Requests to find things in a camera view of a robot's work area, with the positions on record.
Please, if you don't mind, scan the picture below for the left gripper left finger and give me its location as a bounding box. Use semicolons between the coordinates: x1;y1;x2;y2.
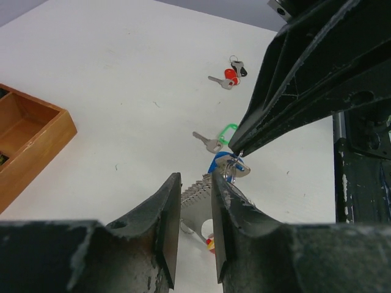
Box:
1;173;181;292

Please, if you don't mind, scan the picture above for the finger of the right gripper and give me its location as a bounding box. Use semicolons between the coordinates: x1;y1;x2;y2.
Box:
241;59;390;156
229;1;390;153

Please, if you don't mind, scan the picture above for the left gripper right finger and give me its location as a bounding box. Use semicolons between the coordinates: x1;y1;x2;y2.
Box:
211;172;390;292

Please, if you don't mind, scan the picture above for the key with blue tag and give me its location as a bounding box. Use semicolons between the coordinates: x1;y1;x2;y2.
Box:
207;151;250;181

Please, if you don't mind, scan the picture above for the key with yellow tag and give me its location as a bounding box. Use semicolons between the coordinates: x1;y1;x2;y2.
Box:
205;234;216;255

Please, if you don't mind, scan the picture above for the key with black tag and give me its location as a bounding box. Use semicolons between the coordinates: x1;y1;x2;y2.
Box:
229;55;248;78

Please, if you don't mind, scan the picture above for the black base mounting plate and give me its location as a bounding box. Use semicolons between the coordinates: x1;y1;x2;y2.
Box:
334;138;390;223

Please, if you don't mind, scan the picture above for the key with red tag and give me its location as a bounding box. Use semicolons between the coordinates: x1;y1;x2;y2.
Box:
208;68;241;90

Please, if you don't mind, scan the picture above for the key with green tag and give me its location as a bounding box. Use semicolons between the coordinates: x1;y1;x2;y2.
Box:
192;123;238;154

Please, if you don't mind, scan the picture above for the wooden compartment tray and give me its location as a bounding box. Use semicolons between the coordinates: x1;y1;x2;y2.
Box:
1;84;77;212

